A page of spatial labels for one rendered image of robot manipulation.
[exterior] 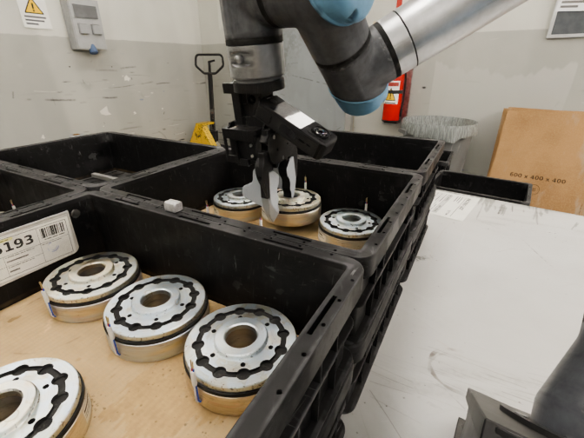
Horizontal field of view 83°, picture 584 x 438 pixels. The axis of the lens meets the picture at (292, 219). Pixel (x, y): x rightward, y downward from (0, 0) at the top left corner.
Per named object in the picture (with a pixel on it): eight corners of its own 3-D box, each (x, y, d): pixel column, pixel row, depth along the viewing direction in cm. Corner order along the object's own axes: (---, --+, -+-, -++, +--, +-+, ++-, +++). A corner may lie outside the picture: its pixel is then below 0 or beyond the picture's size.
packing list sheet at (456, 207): (481, 197, 107) (481, 195, 107) (467, 222, 90) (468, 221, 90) (382, 179, 124) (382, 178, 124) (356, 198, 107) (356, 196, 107)
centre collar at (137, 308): (120, 309, 34) (119, 304, 34) (156, 283, 38) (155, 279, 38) (156, 324, 32) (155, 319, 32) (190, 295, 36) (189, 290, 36)
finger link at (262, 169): (270, 192, 53) (270, 136, 50) (280, 194, 52) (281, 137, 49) (254, 199, 49) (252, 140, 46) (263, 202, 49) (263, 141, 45)
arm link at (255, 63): (293, 40, 45) (260, 46, 39) (295, 76, 47) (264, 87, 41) (248, 43, 48) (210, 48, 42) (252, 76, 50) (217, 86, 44)
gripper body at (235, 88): (255, 150, 57) (245, 75, 51) (299, 155, 53) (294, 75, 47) (227, 166, 51) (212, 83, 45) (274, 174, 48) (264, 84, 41)
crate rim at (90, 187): (228, 158, 72) (227, 147, 71) (96, 204, 48) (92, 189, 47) (110, 140, 89) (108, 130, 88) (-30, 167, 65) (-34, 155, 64)
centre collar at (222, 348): (202, 345, 30) (201, 340, 30) (240, 314, 33) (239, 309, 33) (243, 371, 27) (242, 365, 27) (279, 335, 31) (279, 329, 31)
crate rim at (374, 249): (422, 188, 54) (425, 174, 53) (367, 284, 31) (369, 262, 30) (228, 158, 72) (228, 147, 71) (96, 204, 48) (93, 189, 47)
